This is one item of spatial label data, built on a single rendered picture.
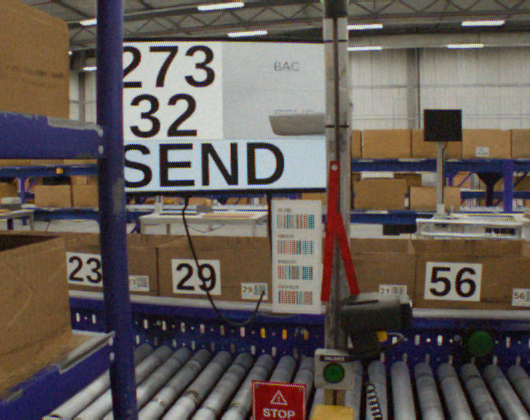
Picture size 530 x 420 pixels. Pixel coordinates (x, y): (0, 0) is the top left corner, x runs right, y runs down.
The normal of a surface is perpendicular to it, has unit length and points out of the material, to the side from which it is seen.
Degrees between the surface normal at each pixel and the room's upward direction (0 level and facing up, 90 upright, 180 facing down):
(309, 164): 86
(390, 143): 90
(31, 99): 90
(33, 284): 90
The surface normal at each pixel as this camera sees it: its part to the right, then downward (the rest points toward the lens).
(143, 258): -0.22, 0.09
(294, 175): 0.12, 0.02
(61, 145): 0.97, 0.01
